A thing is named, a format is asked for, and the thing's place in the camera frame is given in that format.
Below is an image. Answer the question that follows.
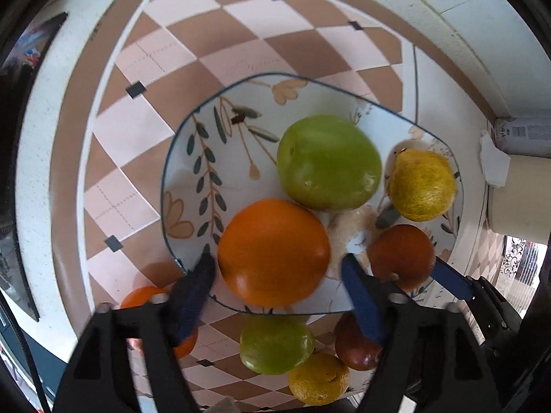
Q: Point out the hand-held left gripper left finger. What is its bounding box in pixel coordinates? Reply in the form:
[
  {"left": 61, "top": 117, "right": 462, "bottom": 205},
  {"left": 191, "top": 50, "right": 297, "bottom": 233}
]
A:
[{"left": 52, "top": 253, "right": 216, "bottom": 413}]

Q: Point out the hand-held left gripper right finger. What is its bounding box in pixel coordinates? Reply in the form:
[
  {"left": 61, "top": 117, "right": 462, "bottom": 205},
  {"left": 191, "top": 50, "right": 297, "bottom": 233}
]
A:
[{"left": 341, "top": 253, "right": 502, "bottom": 413}]

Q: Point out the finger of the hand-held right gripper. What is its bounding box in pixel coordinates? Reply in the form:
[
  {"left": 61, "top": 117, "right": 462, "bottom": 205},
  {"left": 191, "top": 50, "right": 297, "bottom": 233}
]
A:
[{"left": 430, "top": 257, "right": 491, "bottom": 306}]

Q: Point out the dark brown round fruit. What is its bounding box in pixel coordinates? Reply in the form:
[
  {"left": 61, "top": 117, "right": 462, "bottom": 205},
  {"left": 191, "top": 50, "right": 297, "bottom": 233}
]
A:
[{"left": 335, "top": 312, "right": 384, "bottom": 371}]

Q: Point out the orange-brown round fruit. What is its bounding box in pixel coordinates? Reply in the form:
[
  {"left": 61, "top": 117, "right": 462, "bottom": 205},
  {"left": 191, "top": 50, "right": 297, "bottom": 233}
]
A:
[{"left": 370, "top": 224, "right": 436, "bottom": 292}]

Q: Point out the orange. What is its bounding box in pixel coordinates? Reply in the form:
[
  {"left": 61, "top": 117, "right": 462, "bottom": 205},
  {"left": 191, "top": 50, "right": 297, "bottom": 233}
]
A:
[
  {"left": 121, "top": 286, "right": 199, "bottom": 359},
  {"left": 217, "top": 199, "right": 331, "bottom": 308}
]

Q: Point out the bright yellow lemon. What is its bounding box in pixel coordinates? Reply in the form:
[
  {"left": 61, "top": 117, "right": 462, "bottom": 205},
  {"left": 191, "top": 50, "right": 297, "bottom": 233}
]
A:
[{"left": 288, "top": 353, "right": 351, "bottom": 406}]

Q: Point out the green apple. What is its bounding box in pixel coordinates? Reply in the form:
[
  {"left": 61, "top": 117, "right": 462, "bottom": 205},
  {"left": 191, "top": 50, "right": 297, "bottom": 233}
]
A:
[
  {"left": 239, "top": 316, "right": 316, "bottom": 375},
  {"left": 277, "top": 115, "right": 383, "bottom": 211}
]

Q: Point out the yellow-green citrus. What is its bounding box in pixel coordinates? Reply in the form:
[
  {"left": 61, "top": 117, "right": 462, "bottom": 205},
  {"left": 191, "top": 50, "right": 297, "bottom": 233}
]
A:
[{"left": 388, "top": 148, "right": 458, "bottom": 223}]

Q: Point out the floral ceramic plate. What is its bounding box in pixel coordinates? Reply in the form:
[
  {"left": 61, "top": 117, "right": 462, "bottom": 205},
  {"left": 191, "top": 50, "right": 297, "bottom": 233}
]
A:
[{"left": 160, "top": 73, "right": 465, "bottom": 316}]

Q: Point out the patterned window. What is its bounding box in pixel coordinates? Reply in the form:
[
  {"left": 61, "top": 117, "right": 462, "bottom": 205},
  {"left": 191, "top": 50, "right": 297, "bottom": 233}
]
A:
[{"left": 499, "top": 234, "right": 551, "bottom": 310}]

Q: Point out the cream utensil holder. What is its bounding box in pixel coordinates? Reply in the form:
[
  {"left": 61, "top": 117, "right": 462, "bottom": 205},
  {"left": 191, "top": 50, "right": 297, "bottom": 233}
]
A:
[{"left": 486, "top": 155, "right": 551, "bottom": 237}]

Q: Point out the white paper tissue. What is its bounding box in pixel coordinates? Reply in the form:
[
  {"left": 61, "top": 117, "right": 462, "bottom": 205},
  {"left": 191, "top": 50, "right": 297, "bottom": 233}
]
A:
[{"left": 479, "top": 131, "right": 512, "bottom": 189}]

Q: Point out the metal spray can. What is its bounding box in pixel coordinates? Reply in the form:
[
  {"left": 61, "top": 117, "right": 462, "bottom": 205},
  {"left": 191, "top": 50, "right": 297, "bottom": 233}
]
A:
[{"left": 494, "top": 117, "right": 551, "bottom": 158}]

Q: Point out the brown checkered table mat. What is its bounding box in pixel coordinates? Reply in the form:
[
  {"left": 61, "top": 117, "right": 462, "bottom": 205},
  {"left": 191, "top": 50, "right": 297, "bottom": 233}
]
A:
[{"left": 49, "top": 0, "right": 500, "bottom": 413}]

